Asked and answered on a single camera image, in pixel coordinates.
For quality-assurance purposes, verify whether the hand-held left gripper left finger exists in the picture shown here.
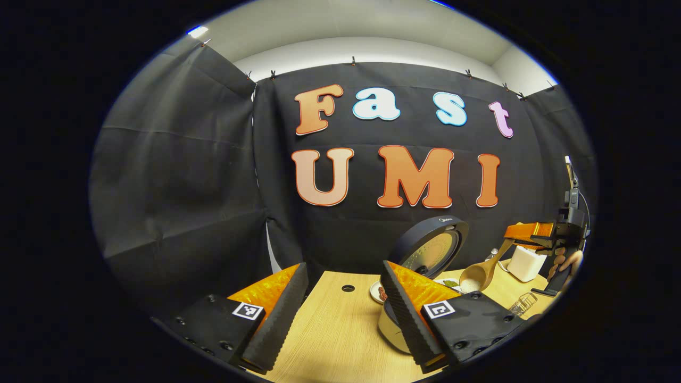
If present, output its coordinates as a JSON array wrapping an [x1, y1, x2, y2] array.
[[151, 262, 310, 376]]

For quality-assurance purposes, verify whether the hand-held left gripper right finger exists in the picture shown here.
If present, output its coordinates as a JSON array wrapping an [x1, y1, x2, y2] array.
[[380, 260, 527, 374]]

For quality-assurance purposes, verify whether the wooden spoon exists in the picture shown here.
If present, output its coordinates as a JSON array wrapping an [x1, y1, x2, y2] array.
[[459, 239, 516, 294]]

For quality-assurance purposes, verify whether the clear wire chopstick holder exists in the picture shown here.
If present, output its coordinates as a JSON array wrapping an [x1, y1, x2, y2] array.
[[508, 292, 538, 318]]

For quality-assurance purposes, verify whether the black rice cooker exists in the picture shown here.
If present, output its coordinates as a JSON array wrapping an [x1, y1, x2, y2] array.
[[378, 215, 471, 354]]

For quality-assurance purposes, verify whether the white toaster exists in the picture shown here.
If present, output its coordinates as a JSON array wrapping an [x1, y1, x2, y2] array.
[[506, 246, 547, 283]]

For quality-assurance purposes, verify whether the black backdrop cloth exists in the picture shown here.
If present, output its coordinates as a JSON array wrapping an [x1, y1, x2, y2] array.
[[88, 40, 599, 320]]

